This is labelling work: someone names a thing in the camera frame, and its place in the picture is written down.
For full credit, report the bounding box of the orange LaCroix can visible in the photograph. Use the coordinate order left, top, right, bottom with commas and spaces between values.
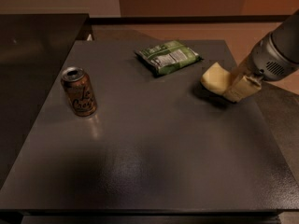
61, 66, 97, 117

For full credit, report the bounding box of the yellow sponge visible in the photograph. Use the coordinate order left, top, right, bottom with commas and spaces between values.
200, 63, 231, 95

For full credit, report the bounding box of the dark side counter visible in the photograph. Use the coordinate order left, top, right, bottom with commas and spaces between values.
0, 14, 93, 188

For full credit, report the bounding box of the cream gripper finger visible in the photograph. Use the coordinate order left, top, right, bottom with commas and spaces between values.
231, 59, 249, 78
223, 75, 262, 103

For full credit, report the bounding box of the green jalapeno chip bag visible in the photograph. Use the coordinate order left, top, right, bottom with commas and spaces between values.
135, 40, 203, 77

